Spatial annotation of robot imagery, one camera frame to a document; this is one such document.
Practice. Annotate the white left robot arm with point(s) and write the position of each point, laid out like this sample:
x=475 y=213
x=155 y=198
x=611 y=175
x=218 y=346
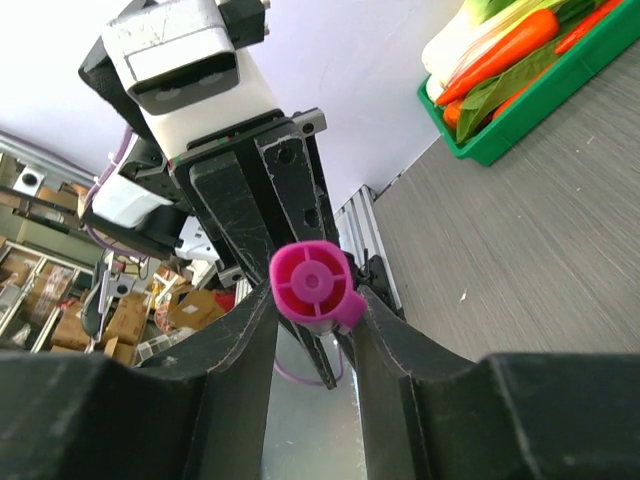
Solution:
x=136 y=201

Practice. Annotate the magenta marker cap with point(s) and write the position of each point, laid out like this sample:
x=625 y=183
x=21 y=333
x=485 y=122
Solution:
x=311 y=281

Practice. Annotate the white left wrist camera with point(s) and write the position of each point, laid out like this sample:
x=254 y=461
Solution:
x=187 y=66

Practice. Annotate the green plastic tray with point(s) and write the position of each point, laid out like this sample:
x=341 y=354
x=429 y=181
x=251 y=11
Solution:
x=521 y=113

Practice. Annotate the white marker pen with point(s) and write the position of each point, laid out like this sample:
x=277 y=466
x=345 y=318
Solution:
x=324 y=327

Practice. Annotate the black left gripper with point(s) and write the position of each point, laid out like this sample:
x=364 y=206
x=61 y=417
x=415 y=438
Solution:
x=258 y=186

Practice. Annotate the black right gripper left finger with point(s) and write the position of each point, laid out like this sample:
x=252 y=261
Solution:
x=195 y=411

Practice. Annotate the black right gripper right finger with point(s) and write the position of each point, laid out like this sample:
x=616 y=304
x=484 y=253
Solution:
x=428 y=413

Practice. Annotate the red toy chili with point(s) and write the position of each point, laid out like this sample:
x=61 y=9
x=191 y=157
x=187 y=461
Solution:
x=582 y=29

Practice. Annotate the orange toy carrot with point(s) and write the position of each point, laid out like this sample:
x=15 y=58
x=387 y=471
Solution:
x=532 y=33

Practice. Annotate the green leaf vegetable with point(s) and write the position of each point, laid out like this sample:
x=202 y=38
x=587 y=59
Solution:
x=492 y=93

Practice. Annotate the green white leek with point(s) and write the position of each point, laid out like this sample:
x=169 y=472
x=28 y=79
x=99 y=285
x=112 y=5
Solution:
x=475 y=28

